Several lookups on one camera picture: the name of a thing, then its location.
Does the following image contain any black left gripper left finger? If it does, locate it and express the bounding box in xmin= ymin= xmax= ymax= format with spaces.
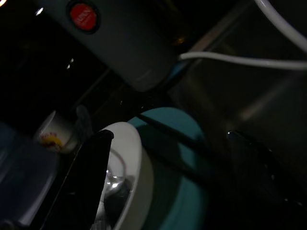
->
xmin=35 ymin=129 xmax=114 ymax=230

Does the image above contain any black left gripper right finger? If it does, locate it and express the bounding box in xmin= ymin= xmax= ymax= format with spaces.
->
xmin=226 ymin=130 xmax=307 ymax=230

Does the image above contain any teal round plate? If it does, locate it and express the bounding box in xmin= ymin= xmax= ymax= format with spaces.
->
xmin=127 ymin=106 xmax=212 ymax=230

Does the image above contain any white bowl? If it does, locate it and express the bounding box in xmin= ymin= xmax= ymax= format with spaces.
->
xmin=92 ymin=121 xmax=154 ymax=230

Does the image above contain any white printed mug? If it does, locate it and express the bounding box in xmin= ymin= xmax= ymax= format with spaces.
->
xmin=33 ymin=110 xmax=79 ymax=154

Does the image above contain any grey water filter canister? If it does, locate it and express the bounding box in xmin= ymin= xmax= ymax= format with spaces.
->
xmin=35 ymin=0 xmax=180 ymax=93

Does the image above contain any white flexible hose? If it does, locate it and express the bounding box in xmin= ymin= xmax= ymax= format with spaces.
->
xmin=178 ymin=0 xmax=307 ymax=70

